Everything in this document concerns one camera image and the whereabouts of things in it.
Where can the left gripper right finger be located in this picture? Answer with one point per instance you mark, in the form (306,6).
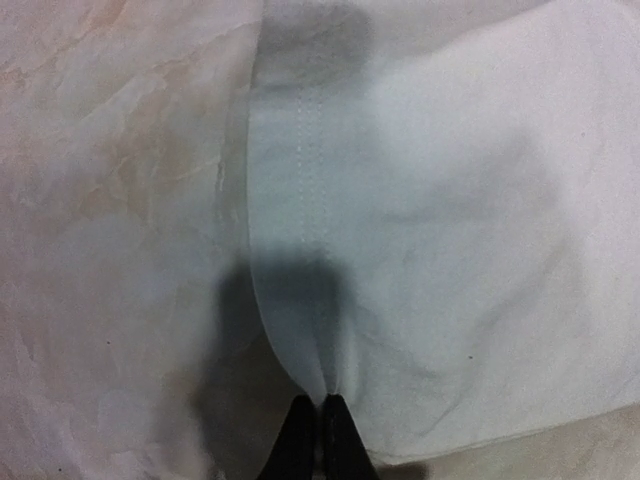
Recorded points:
(344,454)

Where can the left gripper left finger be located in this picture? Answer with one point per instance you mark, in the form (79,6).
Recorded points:
(293,454)

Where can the white t-shirt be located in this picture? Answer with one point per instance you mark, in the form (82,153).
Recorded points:
(443,212)

